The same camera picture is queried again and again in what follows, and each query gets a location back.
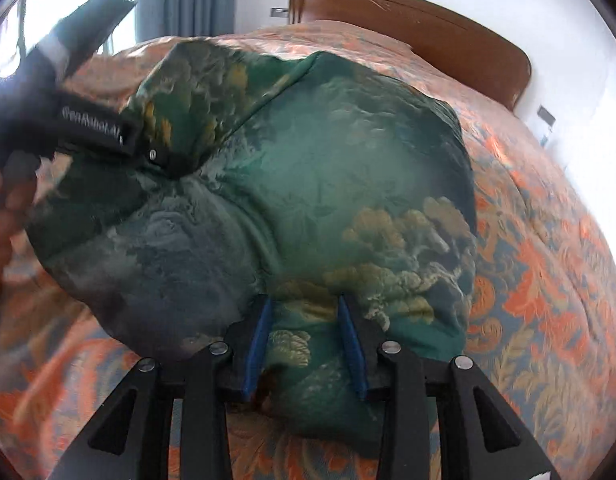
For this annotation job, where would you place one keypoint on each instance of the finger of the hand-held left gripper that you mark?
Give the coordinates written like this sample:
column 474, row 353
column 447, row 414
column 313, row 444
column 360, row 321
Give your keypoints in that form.
column 160, row 155

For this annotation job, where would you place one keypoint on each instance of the green pine-pattern pillowcase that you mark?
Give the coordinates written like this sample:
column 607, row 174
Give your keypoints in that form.
column 313, row 170

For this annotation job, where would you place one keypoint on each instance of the grey-blue curtain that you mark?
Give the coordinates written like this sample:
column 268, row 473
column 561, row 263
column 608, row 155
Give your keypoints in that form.
column 187, row 0

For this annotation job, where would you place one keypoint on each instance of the wooden headboard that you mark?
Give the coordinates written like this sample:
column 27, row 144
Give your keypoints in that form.
column 413, row 25

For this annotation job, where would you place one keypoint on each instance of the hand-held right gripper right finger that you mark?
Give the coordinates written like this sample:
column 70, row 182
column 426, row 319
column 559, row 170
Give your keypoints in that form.
column 352, row 345

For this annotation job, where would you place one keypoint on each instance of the person's left hand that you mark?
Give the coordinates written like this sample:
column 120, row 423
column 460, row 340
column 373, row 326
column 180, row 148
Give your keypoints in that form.
column 7, row 220

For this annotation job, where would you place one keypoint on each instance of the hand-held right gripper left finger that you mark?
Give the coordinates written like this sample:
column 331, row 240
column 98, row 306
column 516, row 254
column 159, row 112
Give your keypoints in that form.
column 255, row 350

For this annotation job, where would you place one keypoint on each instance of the wall socket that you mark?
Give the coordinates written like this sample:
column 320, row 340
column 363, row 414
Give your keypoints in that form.
column 279, row 11

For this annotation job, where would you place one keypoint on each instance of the grey wall panel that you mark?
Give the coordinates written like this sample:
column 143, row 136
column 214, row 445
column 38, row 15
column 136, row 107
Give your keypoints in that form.
column 545, row 115

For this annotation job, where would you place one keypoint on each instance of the orange floral bedspread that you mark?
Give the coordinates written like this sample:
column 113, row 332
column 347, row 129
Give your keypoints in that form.
column 538, row 285

